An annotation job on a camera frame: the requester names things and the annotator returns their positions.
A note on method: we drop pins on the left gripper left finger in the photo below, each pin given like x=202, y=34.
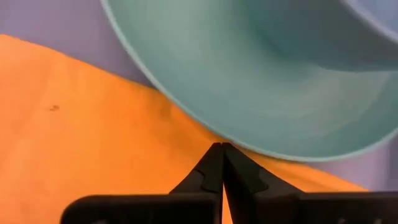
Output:
x=208, y=177

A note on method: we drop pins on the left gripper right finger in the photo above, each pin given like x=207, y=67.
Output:
x=242, y=183

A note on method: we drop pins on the teal plate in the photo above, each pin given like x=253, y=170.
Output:
x=224, y=77

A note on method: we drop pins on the orange cloth napkin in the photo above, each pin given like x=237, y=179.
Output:
x=93, y=149

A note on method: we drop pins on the blue ribbed bowl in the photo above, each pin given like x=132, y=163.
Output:
x=326, y=37

